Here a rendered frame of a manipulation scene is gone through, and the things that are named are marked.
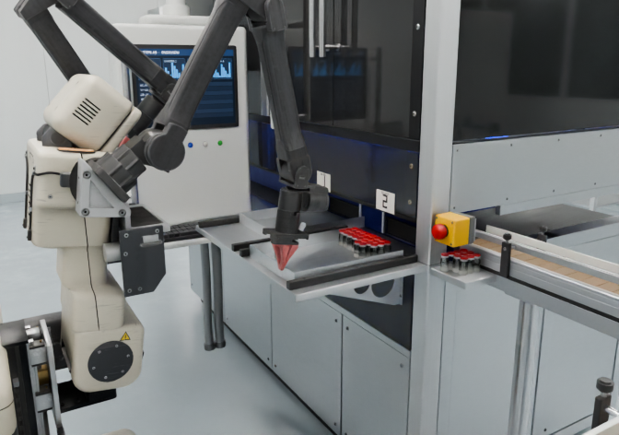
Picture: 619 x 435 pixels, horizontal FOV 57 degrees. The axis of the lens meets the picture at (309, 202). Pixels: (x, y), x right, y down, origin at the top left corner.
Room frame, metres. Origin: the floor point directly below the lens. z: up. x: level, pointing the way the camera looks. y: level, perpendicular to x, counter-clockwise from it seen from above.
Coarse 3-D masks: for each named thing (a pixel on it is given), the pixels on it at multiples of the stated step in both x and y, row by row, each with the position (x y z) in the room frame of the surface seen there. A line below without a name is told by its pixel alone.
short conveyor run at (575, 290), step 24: (480, 240) 1.51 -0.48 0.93; (504, 240) 1.39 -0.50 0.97; (528, 240) 1.40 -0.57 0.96; (504, 264) 1.34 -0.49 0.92; (528, 264) 1.31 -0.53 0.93; (552, 264) 1.32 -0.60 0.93; (576, 264) 1.21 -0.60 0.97; (600, 264) 1.23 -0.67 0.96; (504, 288) 1.35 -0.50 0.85; (528, 288) 1.29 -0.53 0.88; (552, 288) 1.23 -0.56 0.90; (576, 288) 1.18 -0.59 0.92; (600, 288) 1.15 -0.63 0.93; (576, 312) 1.18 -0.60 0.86; (600, 312) 1.13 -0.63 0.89
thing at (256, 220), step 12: (240, 216) 1.87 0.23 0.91; (252, 216) 1.90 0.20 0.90; (264, 216) 1.92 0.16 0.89; (300, 216) 1.96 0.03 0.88; (312, 216) 1.96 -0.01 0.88; (324, 216) 1.95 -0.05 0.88; (336, 216) 1.95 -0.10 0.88; (252, 228) 1.78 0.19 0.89; (312, 228) 1.72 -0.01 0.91; (324, 228) 1.75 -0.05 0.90
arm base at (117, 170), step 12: (108, 156) 1.12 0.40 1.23; (120, 156) 1.12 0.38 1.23; (132, 156) 1.13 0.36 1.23; (96, 168) 1.09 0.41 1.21; (108, 168) 1.10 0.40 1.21; (120, 168) 1.11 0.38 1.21; (132, 168) 1.13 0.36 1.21; (144, 168) 1.15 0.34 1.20; (108, 180) 1.08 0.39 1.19; (120, 180) 1.11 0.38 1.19; (132, 180) 1.12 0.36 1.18; (120, 192) 1.09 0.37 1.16
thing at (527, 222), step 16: (256, 192) 2.45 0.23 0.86; (272, 192) 2.45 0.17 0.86; (544, 208) 2.14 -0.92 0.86; (560, 208) 2.14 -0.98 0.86; (576, 208) 2.14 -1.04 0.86; (480, 224) 1.92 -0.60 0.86; (496, 224) 1.92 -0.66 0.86; (512, 224) 1.92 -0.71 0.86; (528, 224) 1.92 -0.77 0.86; (544, 224) 1.92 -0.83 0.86; (560, 224) 1.92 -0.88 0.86; (576, 224) 1.92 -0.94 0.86
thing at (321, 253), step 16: (304, 240) 1.61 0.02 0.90; (320, 240) 1.64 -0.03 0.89; (336, 240) 1.67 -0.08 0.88; (256, 256) 1.48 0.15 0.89; (272, 256) 1.52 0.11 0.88; (304, 256) 1.52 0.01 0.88; (320, 256) 1.51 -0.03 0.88; (336, 256) 1.51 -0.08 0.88; (352, 256) 1.51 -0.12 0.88; (384, 256) 1.44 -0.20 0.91; (288, 272) 1.32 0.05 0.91; (304, 272) 1.31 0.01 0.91; (320, 272) 1.34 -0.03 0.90
